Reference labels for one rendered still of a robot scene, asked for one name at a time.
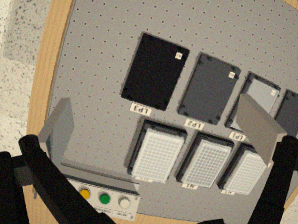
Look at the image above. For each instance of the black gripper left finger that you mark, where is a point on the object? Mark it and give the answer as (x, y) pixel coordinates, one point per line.
(36, 167)

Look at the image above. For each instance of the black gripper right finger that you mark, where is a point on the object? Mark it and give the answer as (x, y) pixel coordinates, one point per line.
(268, 138)

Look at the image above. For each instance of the grey button panel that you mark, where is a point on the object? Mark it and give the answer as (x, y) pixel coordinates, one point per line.
(116, 198)

